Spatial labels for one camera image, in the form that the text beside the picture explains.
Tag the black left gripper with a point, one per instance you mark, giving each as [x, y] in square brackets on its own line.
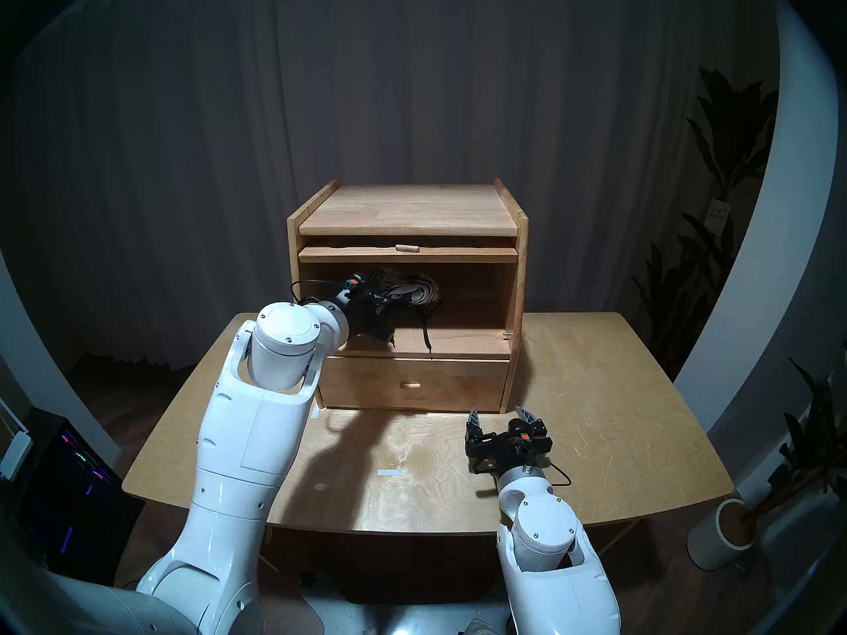
[364, 313]

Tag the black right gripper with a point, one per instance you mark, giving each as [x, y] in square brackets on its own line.
[506, 448]

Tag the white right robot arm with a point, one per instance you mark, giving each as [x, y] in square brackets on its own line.
[549, 534]

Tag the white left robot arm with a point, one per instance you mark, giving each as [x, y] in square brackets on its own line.
[251, 428]

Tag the wooden drawer with knob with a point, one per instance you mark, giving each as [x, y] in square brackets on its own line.
[450, 382]

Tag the wooden cabinet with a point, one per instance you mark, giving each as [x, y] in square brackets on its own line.
[410, 210]

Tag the white robot body shell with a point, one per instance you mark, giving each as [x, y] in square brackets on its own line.
[397, 624]

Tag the white round plant pot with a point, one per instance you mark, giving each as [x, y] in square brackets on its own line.
[711, 541]

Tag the grey pleated curtain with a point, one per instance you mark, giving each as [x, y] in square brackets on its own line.
[198, 177]

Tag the white curved arch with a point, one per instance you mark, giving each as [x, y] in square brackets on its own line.
[761, 276]
[33, 362]

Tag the white plant tag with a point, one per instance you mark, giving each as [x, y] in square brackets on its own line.
[718, 215]

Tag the leafy plant in white pot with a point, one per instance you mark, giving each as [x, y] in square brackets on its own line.
[814, 442]

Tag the black computer tower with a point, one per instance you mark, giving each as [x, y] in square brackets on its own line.
[73, 501]

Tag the tall dark leafy plant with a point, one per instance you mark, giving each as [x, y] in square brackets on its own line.
[728, 131]

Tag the white flat device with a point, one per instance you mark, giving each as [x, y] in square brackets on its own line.
[16, 458]

